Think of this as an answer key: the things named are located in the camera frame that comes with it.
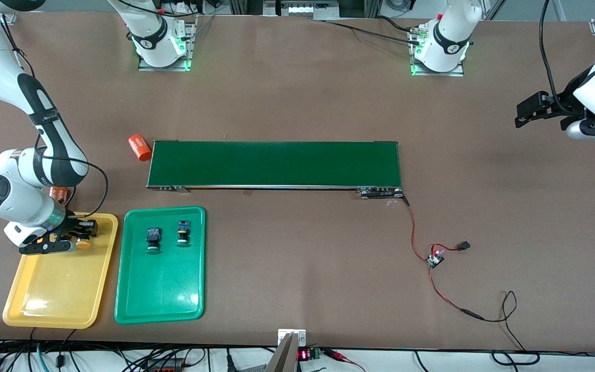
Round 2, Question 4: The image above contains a grey metal camera bracket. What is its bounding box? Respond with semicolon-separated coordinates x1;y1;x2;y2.
265;329;307;372

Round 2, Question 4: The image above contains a green push button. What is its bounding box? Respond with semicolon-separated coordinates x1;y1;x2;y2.
176;220;193;247
145;227;162;255

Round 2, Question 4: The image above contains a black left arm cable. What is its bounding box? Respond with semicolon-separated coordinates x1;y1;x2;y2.
538;0;567;112

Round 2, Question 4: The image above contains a thin black looped wire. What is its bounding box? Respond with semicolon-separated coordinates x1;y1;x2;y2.
481;290;541;365

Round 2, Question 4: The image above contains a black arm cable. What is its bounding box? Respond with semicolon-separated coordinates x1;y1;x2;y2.
538;0;567;112
34;134;109;218

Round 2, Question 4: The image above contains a red clip lead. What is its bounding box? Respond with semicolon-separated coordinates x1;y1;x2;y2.
323;349;366;372

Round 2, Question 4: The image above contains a green conveyor belt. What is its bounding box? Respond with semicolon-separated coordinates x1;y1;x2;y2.
146;139;405;199

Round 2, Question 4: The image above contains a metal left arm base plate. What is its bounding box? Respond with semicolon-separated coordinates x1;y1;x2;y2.
410;25;466;77

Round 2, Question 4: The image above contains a white power strip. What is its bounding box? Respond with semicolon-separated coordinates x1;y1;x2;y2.
281;2;340;17

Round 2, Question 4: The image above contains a yellow plastic tray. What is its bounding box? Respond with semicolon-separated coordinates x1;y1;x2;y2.
2;210;119;330

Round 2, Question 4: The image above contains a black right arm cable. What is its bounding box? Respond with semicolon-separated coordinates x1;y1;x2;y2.
34;134;109;218

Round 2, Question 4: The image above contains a green plastic tray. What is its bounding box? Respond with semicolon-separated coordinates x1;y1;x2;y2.
114;206;207;325

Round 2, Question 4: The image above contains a black cable across table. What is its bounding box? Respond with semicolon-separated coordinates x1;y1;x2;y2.
322;19;426;47

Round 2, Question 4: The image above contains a red black twisted wire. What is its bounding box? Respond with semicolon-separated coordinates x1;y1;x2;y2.
403;192;485;322

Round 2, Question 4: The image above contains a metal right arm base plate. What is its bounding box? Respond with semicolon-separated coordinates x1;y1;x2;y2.
137;14;198;72

